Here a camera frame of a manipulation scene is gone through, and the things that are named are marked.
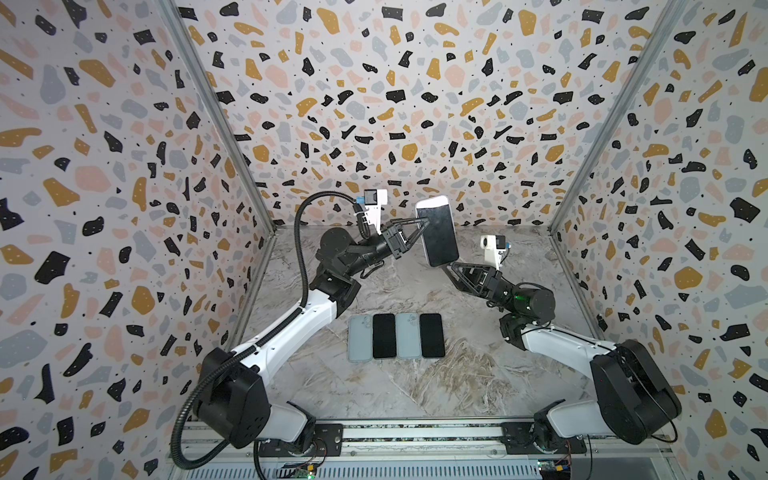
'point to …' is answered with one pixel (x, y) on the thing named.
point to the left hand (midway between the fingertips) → (431, 222)
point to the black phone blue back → (384, 342)
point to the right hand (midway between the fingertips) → (449, 272)
